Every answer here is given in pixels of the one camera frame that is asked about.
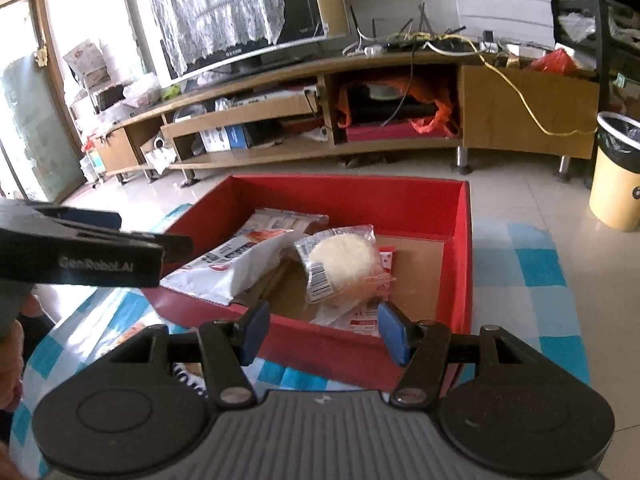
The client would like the printed cardboard box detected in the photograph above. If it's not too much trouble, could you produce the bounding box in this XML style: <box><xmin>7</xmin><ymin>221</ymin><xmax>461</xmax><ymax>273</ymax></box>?
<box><xmin>64</xmin><ymin>40</ymin><xmax>114</xmax><ymax>94</ymax></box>

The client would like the white bread bag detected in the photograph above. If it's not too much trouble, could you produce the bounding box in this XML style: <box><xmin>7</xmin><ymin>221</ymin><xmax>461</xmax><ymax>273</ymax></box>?
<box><xmin>250</xmin><ymin>208</ymin><xmax>330</xmax><ymax>235</ymax></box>

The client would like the round rice cake packet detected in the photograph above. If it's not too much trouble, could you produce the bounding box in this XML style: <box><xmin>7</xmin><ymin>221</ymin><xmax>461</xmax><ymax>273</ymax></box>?
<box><xmin>294</xmin><ymin>224</ymin><xmax>397</xmax><ymax>306</ymax></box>

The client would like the yellow cable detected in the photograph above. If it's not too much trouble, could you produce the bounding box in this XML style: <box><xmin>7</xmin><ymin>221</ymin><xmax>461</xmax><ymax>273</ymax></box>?
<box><xmin>367</xmin><ymin>0</ymin><xmax>599</xmax><ymax>136</ymax></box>

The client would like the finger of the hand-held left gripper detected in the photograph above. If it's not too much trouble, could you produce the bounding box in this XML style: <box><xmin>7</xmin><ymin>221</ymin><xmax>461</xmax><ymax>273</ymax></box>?
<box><xmin>75</xmin><ymin>229</ymin><xmax>195</xmax><ymax>267</ymax></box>
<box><xmin>0</xmin><ymin>201</ymin><xmax>123</xmax><ymax>234</ymax></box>

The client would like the white plastic drawer cart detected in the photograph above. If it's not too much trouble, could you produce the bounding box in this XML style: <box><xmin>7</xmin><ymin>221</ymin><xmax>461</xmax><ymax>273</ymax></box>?
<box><xmin>80</xmin><ymin>152</ymin><xmax>106</xmax><ymax>186</ymax></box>

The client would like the white plastic bag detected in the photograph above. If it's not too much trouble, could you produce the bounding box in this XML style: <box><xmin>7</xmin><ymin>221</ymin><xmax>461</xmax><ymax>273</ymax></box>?
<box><xmin>557</xmin><ymin>12</ymin><xmax>599</xmax><ymax>44</ymax></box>

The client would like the yellow trash bin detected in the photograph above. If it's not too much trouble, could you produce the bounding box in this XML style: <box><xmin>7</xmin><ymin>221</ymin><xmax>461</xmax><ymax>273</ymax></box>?
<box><xmin>588</xmin><ymin>111</ymin><xmax>640</xmax><ymax>233</ymax></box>

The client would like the black appliance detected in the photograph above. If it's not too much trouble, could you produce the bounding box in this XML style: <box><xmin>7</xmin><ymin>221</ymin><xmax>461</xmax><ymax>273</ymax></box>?
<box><xmin>347</xmin><ymin>85</ymin><xmax>441</xmax><ymax>121</ymax></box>

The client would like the red cardboard box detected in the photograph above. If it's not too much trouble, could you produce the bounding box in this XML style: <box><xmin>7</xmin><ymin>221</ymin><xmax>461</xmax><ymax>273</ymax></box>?
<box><xmin>141</xmin><ymin>174</ymin><xmax>473</xmax><ymax>394</ymax></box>

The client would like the white lace cloth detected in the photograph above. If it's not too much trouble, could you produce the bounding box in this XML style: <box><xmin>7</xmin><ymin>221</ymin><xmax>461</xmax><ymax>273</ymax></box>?
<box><xmin>150</xmin><ymin>0</ymin><xmax>289</xmax><ymax>76</ymax></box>

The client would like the red plastic bag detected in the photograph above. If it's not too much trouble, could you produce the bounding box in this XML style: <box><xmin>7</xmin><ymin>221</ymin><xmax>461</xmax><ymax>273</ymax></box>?
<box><xmin>530</xmin><ymin>47</ymin><xmax>586</xmax><ymax>74</ymax></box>

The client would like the red white sachet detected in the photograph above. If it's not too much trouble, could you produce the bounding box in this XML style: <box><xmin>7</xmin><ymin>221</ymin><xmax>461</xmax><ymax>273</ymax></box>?
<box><xmin>377</xmin><ymin>246</ymin><xmax>398</xmax><ymax>281</ymax></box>
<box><xmin>314</xmin><ymin>300</ymin><xmax>389</xmax><ymax>335</ymax></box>

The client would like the orange plastic bag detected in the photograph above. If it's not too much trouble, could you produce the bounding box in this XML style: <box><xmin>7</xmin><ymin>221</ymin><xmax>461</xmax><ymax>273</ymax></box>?
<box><xmin>336</xmin><ymin>77</ymin><xmax>460</xmax><ymax>136</ymax></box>

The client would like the blue white carton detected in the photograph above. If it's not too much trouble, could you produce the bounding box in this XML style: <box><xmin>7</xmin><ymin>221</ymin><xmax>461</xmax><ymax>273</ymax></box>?
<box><xmin>200</xmin><ymin>125</ymin><xmax>251</xmax><ymax>154</ymax></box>

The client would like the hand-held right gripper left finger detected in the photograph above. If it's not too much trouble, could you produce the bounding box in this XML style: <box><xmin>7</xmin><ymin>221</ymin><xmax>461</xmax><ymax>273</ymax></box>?
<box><xmin>107</xmin><ymin>301</ymin><xmax>271</xmax><ymax>408</ymax></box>

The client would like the blue checked tablecloth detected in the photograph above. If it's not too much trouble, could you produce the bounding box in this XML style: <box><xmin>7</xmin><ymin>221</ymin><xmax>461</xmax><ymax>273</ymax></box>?
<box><xmin>10</xmin><ymin>202</ymin><xmax>592</xmax><ymax>467</ymax></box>

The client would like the open cardboard box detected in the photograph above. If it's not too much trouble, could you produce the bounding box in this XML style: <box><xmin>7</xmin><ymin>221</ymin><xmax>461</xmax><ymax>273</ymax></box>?
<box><xmin>140</xmin><ymin>132</ymin><xmax>176</xmax><ymax>179</ymax></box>

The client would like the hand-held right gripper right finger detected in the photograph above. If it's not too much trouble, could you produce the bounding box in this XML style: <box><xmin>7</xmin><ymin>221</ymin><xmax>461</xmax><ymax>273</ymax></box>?
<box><xmin>377</xmin><ymin>301</ymin><xmax>539</xmax><ymax>409</ymax></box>

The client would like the black router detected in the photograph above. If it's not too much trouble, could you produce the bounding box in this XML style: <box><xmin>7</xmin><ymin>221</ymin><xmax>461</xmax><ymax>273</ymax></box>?
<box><xmin>347</xmin><ymin>2</ymin><xmax>482</xmax><ymax>54</ymax></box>

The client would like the person's left hand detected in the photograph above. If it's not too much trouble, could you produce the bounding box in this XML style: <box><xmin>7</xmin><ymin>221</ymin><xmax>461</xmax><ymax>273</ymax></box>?
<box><xmin>0</xmin><ymin>291</ymin><xmax>44</xmax><ymax>412</ymax></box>

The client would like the black television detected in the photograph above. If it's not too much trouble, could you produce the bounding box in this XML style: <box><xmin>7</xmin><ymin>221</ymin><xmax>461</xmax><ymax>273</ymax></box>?
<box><xmin>150</xmin><ymin>0</ymin><xmax>332</xmax><ymax>84</ymax></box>

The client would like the wooden television stand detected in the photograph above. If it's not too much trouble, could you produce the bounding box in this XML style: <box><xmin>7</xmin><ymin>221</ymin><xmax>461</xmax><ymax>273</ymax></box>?
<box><xmin>92</xmin><ymin>50</ymin><xmax>601</xmax><ymax>186</ymax></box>

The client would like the white printed snack bag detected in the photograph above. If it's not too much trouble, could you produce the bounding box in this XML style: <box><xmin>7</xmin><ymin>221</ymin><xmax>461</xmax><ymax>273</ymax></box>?
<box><xmin>160</xmin><ymin>227</ymin><xmax>301</xmax><ymax>306</ymax></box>

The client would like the pile of plastic packets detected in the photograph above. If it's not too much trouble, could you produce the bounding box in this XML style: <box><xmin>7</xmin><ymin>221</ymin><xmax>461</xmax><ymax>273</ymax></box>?
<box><xmin>122</xmin><ymin>72</ymin><xmax>161</xmax><ymax>106</ymax></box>

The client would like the black storage rack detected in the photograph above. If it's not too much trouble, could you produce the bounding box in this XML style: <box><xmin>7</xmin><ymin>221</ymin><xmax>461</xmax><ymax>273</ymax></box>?
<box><xmin>547</xmin><ymin>0</ymin><xmax>640</xmax><ymax>112</ymax></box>

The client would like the black woven basket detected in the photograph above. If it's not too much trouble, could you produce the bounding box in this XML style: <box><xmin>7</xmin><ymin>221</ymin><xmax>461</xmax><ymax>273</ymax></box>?
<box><xmin>95</xmin><ymin>85</ymin><xmax>126</xmax><ymax>111</ymax></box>

